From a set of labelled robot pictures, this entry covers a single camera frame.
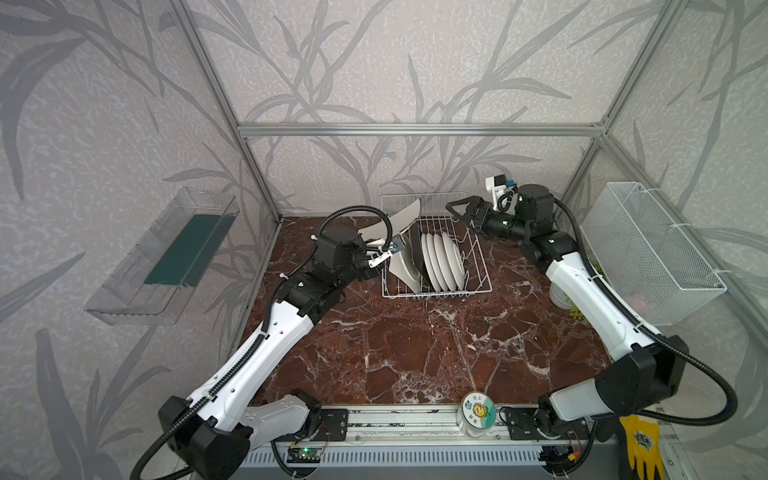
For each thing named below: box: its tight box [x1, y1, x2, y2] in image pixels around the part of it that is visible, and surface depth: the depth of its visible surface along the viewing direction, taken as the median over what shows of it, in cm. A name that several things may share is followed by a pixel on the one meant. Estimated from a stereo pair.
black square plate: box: [408, 224, 432, 291], surface depth 88 cm
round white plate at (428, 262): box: [421, 233, 441, 293], surface depth 88 cm
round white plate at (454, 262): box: [442, 231, 465, 292], surface depth 92 cm
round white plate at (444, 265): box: [434, 233, 458, 291], surface depth 89 cm
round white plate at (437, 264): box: [427, 233, 449, 292], surface depth 88 cm
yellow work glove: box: [619, 414, 665, 480], surface depth 70 cm
